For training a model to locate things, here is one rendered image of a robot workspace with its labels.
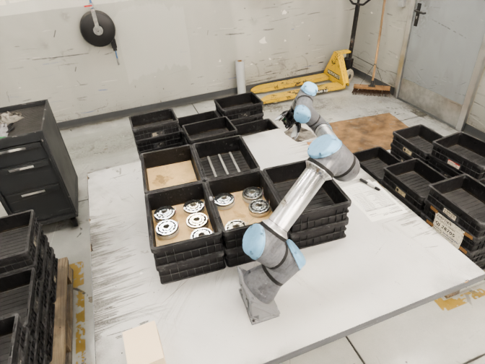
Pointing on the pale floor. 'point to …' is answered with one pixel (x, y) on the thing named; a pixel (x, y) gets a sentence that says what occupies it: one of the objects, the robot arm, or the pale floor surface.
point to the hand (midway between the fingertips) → (286, 129)
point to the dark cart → (37, 167)
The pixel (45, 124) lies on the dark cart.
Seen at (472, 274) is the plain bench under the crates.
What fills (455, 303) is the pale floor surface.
